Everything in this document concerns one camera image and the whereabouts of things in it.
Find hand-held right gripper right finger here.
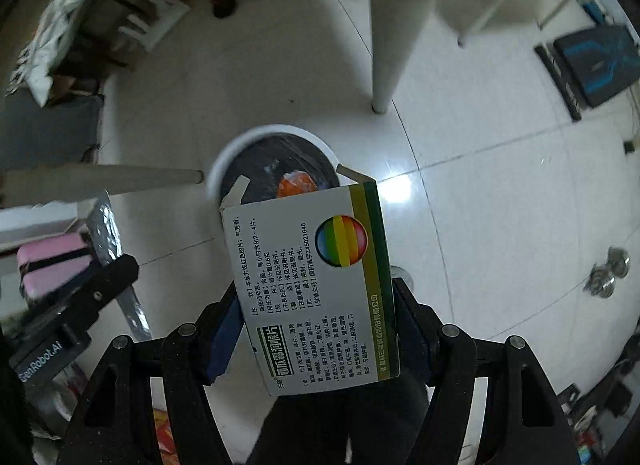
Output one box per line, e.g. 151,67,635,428
391,277,582,465

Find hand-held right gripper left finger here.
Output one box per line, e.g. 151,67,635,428
56,283,247,465

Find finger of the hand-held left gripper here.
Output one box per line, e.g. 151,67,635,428
30,254,141,336

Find white medicine box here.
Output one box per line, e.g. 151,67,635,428
219,163,402,398

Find white trash bin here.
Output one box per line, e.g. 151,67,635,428
207,124,341,214

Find silver foil bag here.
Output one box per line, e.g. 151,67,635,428
86,190,153,342

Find pink case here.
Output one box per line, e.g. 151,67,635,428
16,232,99,302

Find white table leg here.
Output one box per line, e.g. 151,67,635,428
369,0,441,115
0,167,205,209

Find grey mat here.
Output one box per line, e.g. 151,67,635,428
0,93,106,171

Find orange wrapper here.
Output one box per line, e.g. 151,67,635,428
277,171,320,198

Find metal dumbbell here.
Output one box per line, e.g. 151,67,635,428
584,246,631,300

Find silver insulated bag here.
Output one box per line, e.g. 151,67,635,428
4,0,99,107

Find cardboard box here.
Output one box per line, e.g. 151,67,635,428
75,0,161,81

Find black power strip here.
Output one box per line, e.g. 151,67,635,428
534,43,584,121

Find black blue mat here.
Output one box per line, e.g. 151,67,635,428
553,24,640,109

